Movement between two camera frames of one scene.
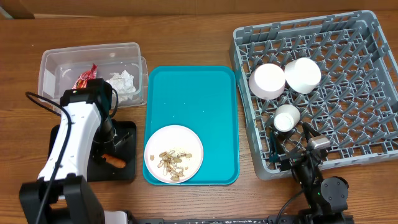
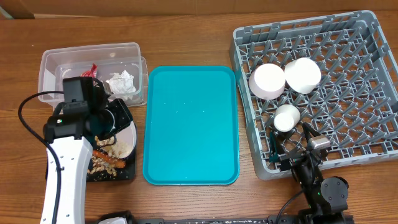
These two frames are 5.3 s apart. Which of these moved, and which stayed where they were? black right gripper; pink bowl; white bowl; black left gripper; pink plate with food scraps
Moved: black left gripper; pink plate with food scraps
Stayed: pink bowl; white bowl; black right gripper
